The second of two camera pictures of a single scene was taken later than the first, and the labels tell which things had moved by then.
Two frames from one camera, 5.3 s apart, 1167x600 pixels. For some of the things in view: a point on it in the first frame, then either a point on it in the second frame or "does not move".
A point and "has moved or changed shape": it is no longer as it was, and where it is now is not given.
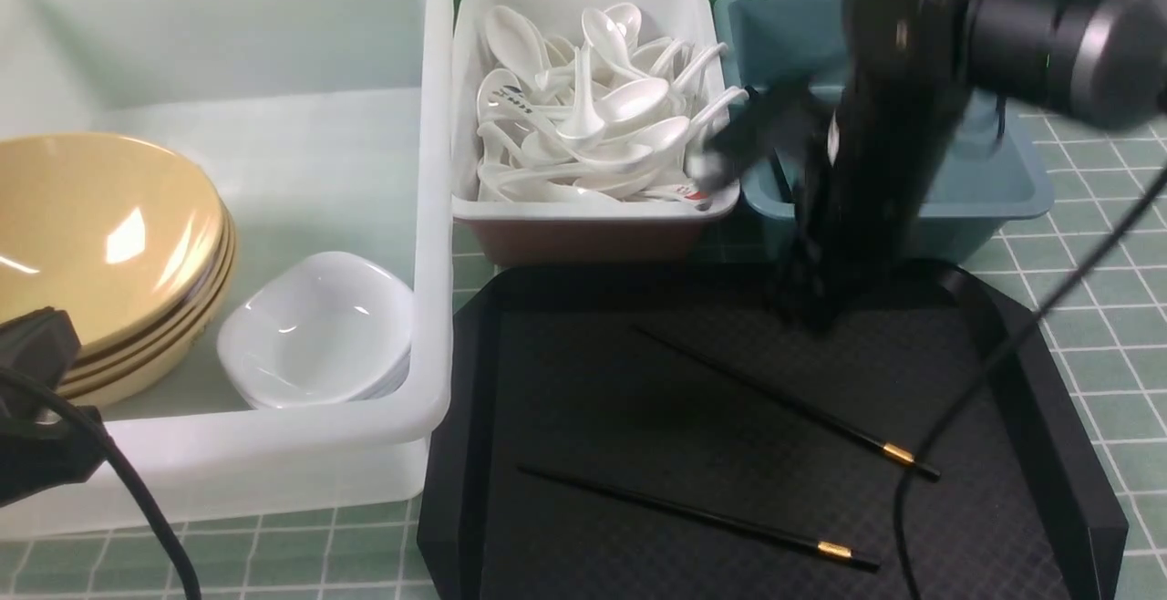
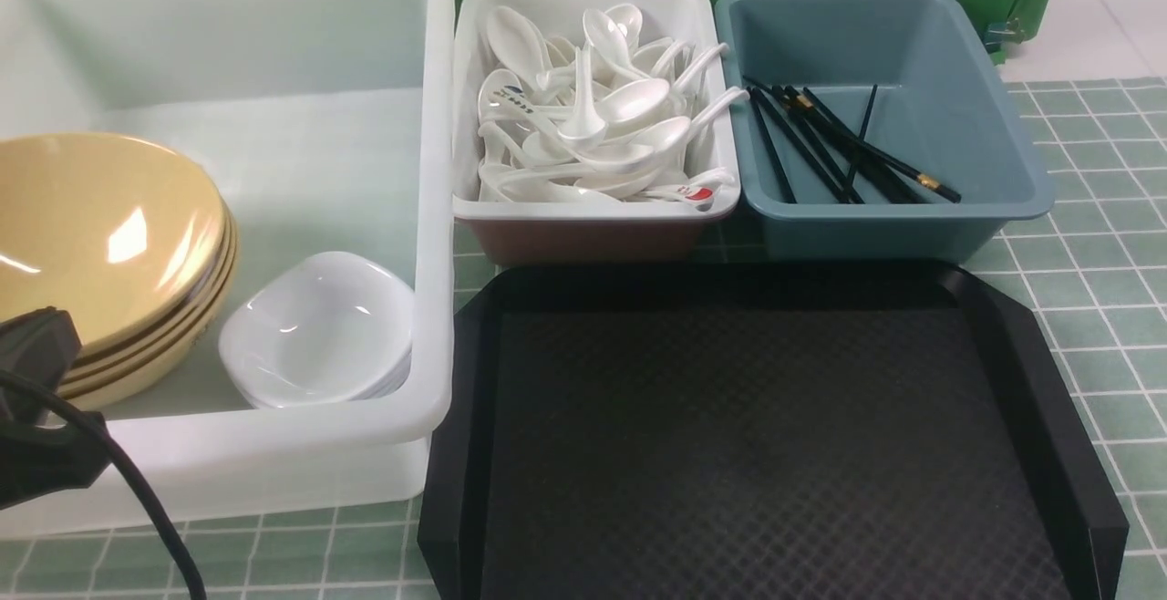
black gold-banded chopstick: [802, 411] has moved or changed shape
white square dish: [325, 328] does not move
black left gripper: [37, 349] does not move
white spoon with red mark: [676, 192] does not move
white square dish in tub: [294, 376] does not move
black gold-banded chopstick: [753, 535] has moved or changed shape
